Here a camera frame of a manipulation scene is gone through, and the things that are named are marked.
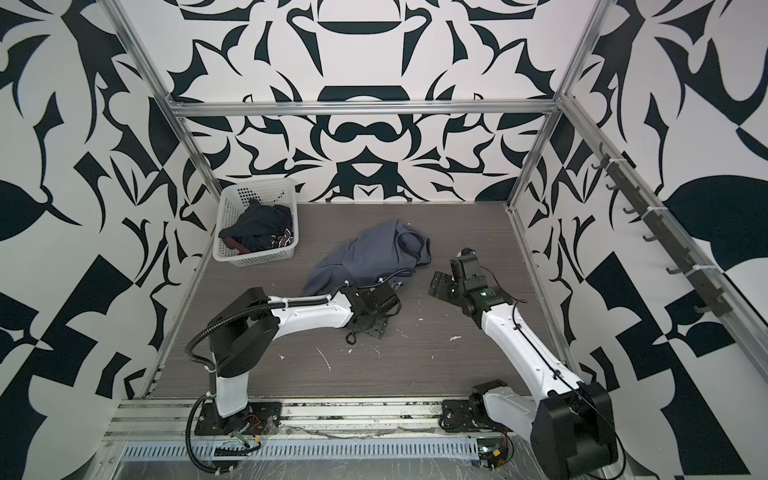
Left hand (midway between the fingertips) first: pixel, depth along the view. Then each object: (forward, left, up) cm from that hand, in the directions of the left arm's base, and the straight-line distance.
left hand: (377, 318), depth 89 cm
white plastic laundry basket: (+44, +53, +5) cm, 69 cm away
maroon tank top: (+27, +31, +4) cm, 41 cm away
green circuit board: (-33, -26, -2) cm, 42 cm away
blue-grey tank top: (+21, -4, +3) cm, 21 cm away
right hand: (+5, -19, +11) cm, 22 cm away
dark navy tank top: (+30, +40, +7) cm, 51 cm away
